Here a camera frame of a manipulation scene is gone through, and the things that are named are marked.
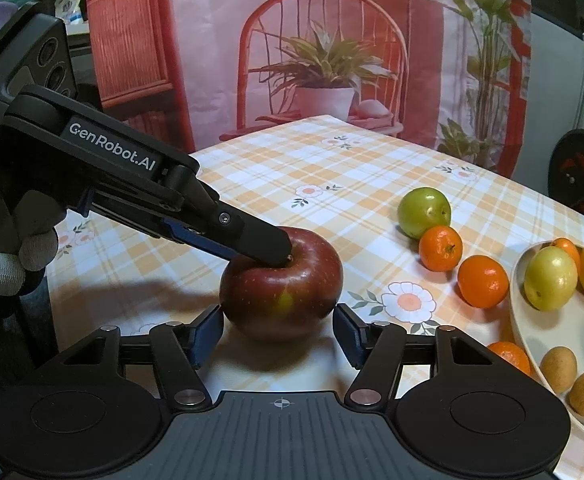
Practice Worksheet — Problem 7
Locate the green apple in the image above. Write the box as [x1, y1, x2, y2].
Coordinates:
[397, 188, 452, 240]

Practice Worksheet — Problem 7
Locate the printed room scene backdrop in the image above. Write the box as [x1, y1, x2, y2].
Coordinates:
[86, 0, 531, 177]

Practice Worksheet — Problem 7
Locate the orange plaid floral tablecloth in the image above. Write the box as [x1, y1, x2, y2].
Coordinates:
[46, 112, 584, 480]

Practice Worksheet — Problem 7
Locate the beige round plate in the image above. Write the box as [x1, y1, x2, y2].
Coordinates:
[506, 238, 584, 446]

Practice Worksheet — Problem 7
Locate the gloved left hand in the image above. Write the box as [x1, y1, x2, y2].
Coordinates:
[0, 191, 66, 297]

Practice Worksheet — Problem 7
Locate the dark red apple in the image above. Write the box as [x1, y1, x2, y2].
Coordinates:
[219, 226, 343, 342]

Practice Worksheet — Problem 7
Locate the pale yellow-green apple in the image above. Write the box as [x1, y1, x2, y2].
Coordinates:
[523, 245, 578, 312]

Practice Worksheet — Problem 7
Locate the orange tangerine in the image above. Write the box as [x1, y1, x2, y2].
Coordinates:
[551, 237, 580, 274]
[419, 226, 463, 272]
[487, 341, 532, 376]
[457, 255, 509, 309]

